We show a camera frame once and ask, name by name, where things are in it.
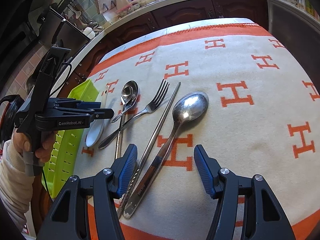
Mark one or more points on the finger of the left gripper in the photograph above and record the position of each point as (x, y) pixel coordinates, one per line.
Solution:
(85, 103)
(98, 114)

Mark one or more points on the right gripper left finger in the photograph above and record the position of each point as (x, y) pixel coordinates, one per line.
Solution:
(68, 216)

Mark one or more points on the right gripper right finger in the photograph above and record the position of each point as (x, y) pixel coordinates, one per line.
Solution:
(264, 218)

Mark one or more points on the white ceramic spoon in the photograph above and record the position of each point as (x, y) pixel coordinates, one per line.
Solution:
(97, 127)

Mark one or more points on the small steel spoon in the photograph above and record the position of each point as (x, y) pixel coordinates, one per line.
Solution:
(126, 95)

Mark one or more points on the medium steel spoon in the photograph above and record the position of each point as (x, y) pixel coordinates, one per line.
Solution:
(134, 86)

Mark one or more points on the steel chopstick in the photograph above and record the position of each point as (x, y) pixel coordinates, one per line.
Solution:
(145, 155)

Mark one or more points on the large steel serving spoon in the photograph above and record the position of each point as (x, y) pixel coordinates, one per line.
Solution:
(187, 109)

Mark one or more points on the cream sleeve left forearm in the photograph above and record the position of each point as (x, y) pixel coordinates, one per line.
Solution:
(16, 186)

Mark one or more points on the person's left hand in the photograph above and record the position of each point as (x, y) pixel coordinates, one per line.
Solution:
(22, 144)

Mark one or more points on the green plastic utensil tray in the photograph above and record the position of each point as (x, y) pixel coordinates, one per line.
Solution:
(63, 156)

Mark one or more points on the steel fork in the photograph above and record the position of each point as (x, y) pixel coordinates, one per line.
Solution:
(152, 106)

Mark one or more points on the cream orange H-pattern blanket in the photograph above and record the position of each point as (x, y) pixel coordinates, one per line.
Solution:
(262, 118)

